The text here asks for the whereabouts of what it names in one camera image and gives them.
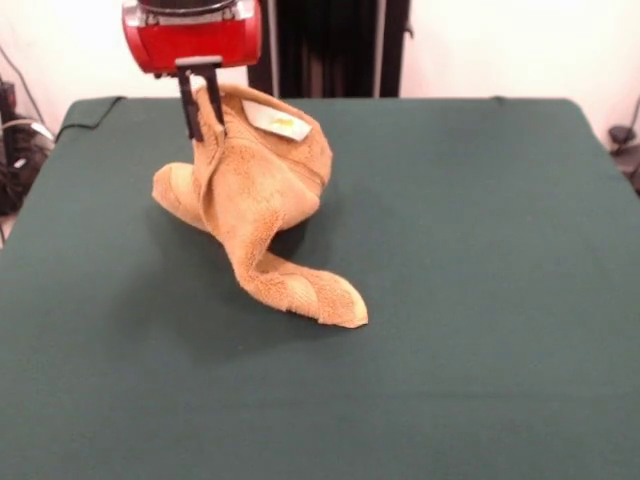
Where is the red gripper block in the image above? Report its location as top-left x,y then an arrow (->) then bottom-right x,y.
122,0 -> 264,144

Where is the tan terry towel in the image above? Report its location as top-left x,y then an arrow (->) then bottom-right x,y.
151,82 -> 371,330

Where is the dark green table cloth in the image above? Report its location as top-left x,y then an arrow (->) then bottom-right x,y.
0,96 -> 640,480

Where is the black pedestal column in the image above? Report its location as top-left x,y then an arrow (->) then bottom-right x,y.
247,0 -> 415,100

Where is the heap of black cables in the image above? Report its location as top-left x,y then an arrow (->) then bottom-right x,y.
0,79 -> 54,216

